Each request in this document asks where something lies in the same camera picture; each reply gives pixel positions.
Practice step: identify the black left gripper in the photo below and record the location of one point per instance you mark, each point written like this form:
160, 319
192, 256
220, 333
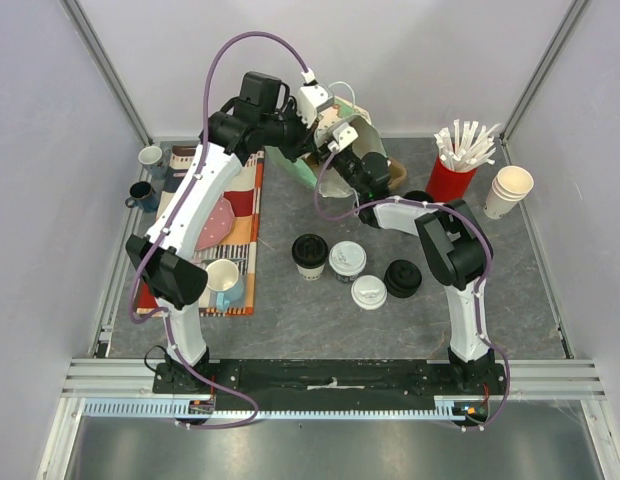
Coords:
306, 142

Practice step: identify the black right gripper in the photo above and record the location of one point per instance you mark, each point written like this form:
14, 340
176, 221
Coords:
332, 151

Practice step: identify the green patterned paper bag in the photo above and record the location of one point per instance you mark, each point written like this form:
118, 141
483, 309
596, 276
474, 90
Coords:
315, 171

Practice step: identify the white plastic cup lid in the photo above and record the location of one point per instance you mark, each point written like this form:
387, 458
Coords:
347, 258

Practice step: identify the black plastic cup lid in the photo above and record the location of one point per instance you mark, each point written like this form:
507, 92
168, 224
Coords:
310, 251

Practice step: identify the black paper cup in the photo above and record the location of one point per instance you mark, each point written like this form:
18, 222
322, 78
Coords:
347, 276
418, 195

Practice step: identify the brown pulp carrier stack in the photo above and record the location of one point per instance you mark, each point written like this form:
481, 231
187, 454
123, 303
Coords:
397, 172

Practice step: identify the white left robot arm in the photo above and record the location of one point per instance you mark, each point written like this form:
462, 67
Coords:
264, 114

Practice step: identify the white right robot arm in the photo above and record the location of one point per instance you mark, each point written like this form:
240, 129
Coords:
456, 250

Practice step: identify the red ribbed paper cup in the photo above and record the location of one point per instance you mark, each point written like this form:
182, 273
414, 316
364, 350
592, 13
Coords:
445, 185

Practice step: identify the white wrapped straws bundle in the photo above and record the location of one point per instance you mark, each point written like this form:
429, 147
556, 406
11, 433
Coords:
466, 146

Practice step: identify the black plastic lid stack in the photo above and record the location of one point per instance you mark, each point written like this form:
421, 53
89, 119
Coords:
402, 278

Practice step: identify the pink dotted plate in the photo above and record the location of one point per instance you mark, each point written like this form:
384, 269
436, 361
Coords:
217, 226

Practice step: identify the white lid stack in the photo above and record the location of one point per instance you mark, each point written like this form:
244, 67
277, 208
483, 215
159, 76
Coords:
369, 292

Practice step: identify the colourful patterned placemat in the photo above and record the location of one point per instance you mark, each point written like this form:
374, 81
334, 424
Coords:
240, 245

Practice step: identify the grey ceramic mug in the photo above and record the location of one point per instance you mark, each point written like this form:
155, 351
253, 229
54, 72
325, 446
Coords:
155, 161

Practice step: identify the white paper cup stack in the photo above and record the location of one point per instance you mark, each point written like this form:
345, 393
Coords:
511, 185

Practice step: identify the light blue ceramic mug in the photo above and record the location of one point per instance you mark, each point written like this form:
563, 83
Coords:
225, 283

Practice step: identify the dark blue ceramic mug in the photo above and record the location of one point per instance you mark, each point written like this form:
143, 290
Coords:
143, 196

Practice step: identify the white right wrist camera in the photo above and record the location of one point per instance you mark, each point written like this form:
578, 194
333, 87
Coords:
342, 137

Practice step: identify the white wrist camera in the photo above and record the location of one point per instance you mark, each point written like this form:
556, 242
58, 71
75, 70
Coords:
342, 137
312, 98

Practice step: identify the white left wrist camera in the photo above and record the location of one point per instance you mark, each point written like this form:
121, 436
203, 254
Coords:
312, 98

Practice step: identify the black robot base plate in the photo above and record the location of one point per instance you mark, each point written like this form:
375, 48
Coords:
330, 383

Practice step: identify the aluminium frame post left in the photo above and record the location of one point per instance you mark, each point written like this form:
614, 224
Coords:
88, 35

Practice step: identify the aluminium frame post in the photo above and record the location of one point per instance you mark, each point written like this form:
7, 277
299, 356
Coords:
549, 57
88, 35

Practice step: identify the white slotted cable duct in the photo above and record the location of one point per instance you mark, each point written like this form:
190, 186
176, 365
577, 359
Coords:
184, 409

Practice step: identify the aluminium frame post right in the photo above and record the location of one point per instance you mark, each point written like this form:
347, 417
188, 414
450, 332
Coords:
549, 57

